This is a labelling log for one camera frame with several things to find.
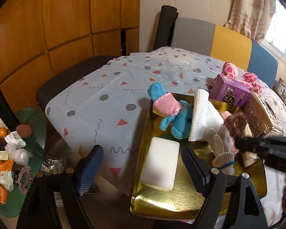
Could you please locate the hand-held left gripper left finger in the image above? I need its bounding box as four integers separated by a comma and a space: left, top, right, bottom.
16, 145, 104, 229

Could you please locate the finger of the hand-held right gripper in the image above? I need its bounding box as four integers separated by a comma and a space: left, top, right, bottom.
243, 147, 265, 160
235, 135, 286, 148

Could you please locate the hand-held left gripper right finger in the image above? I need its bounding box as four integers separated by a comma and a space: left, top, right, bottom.
181, 146, 268, 229

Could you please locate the white knit glove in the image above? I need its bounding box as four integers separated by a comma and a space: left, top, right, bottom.
208, 127, 236, 175

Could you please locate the curly-haired doll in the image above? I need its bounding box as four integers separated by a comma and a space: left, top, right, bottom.
223, 112, 261, 167

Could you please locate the white foam block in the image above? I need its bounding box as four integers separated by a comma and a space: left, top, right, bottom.
139, 137, 180, 191

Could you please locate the gold tray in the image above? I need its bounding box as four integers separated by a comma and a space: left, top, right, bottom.
129, 93, 268, 220

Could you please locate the pink fluffy ball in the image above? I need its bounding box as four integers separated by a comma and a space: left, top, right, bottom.
220, 111, 236, 123

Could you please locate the blue plush toy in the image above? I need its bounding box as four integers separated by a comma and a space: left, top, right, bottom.
147, 83, 197, 140

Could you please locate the gold tissue box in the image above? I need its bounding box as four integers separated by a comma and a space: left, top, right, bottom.
241, 92, 284, 137

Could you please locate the silver foil packet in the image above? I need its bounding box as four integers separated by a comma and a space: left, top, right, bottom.
41, 159, 67, 175

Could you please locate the large white tin can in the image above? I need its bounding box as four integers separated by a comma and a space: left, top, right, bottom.
278, 77, 286, 98

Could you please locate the purple cardboard box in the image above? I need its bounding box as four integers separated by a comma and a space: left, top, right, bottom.
208, 73, 251, 107

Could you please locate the pink black scrunchie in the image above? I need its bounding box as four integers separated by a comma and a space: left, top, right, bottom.
17, 166, 34, 194

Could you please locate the green round side table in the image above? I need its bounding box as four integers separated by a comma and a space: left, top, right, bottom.
0, 107, 47, 217

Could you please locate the brown ball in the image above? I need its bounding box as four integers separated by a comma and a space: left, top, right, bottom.
15, 124, 32, 138

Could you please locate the pink checked plush toy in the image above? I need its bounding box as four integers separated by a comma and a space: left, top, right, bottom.
213, 62, 263, 94

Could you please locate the orange white plastic bag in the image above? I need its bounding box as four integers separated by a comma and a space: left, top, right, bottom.
0, 159, 15, 192

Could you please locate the grey yellow blue headboard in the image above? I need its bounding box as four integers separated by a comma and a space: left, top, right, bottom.
171, 17, 278, 89

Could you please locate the window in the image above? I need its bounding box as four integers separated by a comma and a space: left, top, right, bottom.
262, 0, 286, 65

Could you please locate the beige patterned curtain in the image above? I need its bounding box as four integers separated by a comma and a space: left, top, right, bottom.
225, 0, 277, 44

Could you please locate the black rolled mat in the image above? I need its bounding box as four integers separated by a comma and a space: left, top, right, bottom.
154, 4, 178, 50

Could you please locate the wooden wardrobe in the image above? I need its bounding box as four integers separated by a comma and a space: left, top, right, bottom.
0, 0, 141, 115

